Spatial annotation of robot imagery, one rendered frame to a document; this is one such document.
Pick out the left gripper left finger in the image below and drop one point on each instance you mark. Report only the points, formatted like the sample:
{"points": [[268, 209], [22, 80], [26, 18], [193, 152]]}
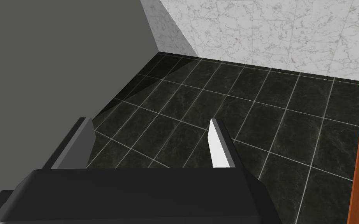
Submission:
{"points": [[73, 146]]}

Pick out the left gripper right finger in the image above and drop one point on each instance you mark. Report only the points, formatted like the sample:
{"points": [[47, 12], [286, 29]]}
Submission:
{"points": [[222, 146]]}

